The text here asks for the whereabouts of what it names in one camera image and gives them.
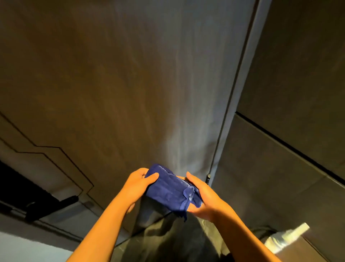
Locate person's left hand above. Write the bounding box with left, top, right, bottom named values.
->
left=118, top=168, right=160, bottom=214

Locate person's right hand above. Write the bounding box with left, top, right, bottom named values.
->
left=176, top=171, right=230, bottom=223

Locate blue cleaning cloth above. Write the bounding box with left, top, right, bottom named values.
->
left=144, top=163, right=203, bottom=222

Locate white spray bottle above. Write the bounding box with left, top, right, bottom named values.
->
left=264, top=222, right=311, bottom=255

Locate dark wooden door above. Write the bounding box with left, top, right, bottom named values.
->
left=0, top=0, right=259, bottom=243

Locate person's right forearm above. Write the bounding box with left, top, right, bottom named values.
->
left=213, top=208, right=282, bottom=262

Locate person's left forearm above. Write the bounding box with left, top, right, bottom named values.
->
left=66, top=199, right=135, bottom=262

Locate brown rectangular tray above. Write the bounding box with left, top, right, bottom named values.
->
left=275, top=236, right=324, bottom=262

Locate dark door frame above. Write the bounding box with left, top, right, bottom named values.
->
left=209, top=0, right=273, bottom=187

